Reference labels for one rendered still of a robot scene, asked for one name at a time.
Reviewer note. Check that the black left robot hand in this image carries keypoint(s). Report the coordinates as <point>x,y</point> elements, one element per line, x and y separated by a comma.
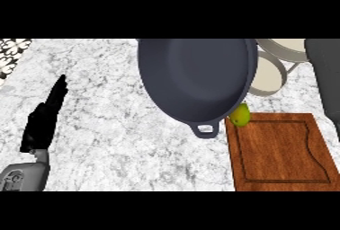
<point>42,122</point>

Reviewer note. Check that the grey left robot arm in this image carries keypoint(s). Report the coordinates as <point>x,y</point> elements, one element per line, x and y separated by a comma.
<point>27,176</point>

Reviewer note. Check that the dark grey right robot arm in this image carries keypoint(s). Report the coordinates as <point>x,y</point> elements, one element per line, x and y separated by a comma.
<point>328,77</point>

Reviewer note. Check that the brown wooden cutting board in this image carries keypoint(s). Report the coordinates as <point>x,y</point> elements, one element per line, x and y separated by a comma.
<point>279,152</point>

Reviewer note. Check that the black white patterned tile panel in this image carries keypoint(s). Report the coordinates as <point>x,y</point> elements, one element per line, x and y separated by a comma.
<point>13,57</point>

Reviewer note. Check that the dark grey cast-iron pan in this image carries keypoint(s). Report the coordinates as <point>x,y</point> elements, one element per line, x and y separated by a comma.
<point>197,81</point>

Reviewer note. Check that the green yellow mango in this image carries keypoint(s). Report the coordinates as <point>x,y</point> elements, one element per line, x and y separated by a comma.
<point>242,115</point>

